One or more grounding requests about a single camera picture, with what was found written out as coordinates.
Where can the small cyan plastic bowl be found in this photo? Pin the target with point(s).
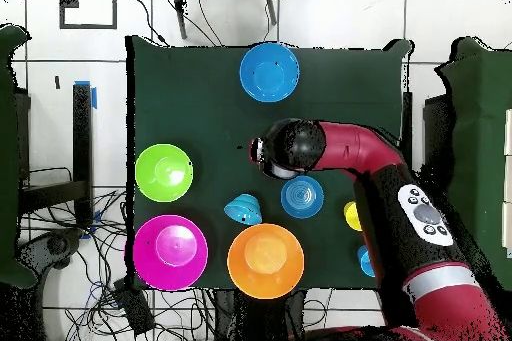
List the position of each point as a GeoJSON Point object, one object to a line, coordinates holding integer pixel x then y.
{"type": "Point", "coordinates": [244, 210]}

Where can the medium translucent blue bowl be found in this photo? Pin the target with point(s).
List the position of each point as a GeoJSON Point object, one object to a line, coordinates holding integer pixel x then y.
{"type": "Point", "coordinates": [302, 197]}

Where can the large blue plastic bowl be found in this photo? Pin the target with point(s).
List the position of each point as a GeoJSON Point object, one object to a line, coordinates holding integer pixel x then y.
{"type": "Point", "coordinates": [268, 73]}

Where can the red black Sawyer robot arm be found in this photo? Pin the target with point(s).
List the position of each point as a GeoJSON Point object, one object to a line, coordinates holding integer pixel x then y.
{"type": "Point", "coordinates": [360, 149]}

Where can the white boxes stack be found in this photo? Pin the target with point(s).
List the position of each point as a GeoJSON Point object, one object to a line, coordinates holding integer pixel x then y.
{"type": "Point", "coordinates": [508, 133]}

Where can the dark green tablecloth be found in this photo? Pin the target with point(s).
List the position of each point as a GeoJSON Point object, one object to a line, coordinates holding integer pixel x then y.
{"type": "Point", "coordinates": [180, 97]}

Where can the lime green plastic bowl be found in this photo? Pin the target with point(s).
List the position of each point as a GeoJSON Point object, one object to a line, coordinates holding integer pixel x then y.
{"type": "Point", "coordinates": [150, 173]}

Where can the orange plastic bowl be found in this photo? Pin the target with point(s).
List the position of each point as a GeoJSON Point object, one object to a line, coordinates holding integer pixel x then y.
{"type": "Point", "coordinates": [266, 261]}

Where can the yellow plastic cup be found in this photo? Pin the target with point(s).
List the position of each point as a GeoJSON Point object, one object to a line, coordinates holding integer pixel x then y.
{"type": "Point", "coordinates": [352, 216]}

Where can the magenta pink plastic bowl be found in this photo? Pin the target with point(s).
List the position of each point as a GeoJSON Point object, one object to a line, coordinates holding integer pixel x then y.
{"type": "Point", "coordinates": [172, 253]}

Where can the light blue plastic cup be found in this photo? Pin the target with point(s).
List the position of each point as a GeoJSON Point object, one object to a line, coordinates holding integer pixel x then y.
{"type": "Point", "coordinates": [364, 263]}

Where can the blue tape strip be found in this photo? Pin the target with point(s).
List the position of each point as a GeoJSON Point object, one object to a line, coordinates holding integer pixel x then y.
{"type": "Point", "coordinates": [94, 97]}

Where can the black power brick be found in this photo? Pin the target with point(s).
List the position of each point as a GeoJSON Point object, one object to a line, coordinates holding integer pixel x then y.
{"type": "Point", "coordinates": [134, 309]}

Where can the green cloth covered side table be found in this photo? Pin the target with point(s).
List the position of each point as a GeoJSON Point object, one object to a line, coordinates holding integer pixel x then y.
{"type": "Point", "coordinates": [480, 77]}
{"type": "Point", "coordinates": [8, 157]}

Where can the black metal table frame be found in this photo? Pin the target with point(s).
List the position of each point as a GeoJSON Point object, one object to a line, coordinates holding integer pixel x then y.
{"type": "Point", "coordinates": [407, 109]}
{"type": "Point", "coordinates": [82, 137]}

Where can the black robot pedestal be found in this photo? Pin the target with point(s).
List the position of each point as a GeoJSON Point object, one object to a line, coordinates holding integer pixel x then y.
{"type": "Point", "coordinates": [260, 317]}

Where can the gray pedestal foot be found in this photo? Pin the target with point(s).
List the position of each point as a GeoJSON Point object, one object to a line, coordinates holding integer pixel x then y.
{"type": "Point", "coordinates": [56, 245]}

